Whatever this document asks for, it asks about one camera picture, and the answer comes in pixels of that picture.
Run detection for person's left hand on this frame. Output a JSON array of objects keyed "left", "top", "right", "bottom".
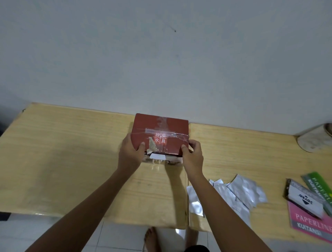
[{"left": 117, "top": 133, "right": 146, "bottom": 177}]

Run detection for person's right hand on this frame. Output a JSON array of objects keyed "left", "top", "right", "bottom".
[{"left": 181, "top": 139, "right": 204, "bottom": 181}]

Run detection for red cardboard box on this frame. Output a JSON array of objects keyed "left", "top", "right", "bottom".
[{"left": 130, "top": 113, "right": 190, "bottom": 166}]

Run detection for person's right forearm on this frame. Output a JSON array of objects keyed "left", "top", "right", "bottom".
[{"left": 186, "top": 173, "right": 272, "bottom": 252}]

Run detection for person's left forearm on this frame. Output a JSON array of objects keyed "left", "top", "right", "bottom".
[{"left": 25, "top": 168, "right": 135, "bottom": 252}]

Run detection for silver foil packet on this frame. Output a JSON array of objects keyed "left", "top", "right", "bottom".
[
  {"left": 209, "top": 179, "right": 251, "bottom": 227},
  {"left": 186, "top": 185, "right": 206, "bottom": 218},
  {"left": 226, "top": 174, "right": 268, "bottom": 210}
]

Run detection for person's right leg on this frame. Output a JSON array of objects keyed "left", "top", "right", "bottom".
[{"left": 185, "top": 225, "right": 200, "bottom": 247}]

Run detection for person's left foot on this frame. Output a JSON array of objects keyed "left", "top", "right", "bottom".
[{"left": 144, "top": 227, "right": 163, "bottom": 252}]

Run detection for black shorts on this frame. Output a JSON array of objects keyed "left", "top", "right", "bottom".
[{"left": 184, "top": 245, "right": 210, "bottom": 252}]

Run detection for black and white packet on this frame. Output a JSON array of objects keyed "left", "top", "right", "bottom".
[{"left": 283, "top": 179, "right": 325, "bottom": 220}]

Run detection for white round container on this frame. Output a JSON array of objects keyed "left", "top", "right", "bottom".
[{"left": 297, "top": 123, "right": 332, "bottom": 153}]

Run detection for green receipt book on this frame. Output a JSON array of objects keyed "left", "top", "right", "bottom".
[{"left": 301, "top": 172, "right": 332, "bottom": 217}]

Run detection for pink receipt book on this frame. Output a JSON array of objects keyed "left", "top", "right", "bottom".
[{"left": 287, "top": 201, "right": 332, "bottom": 244}]

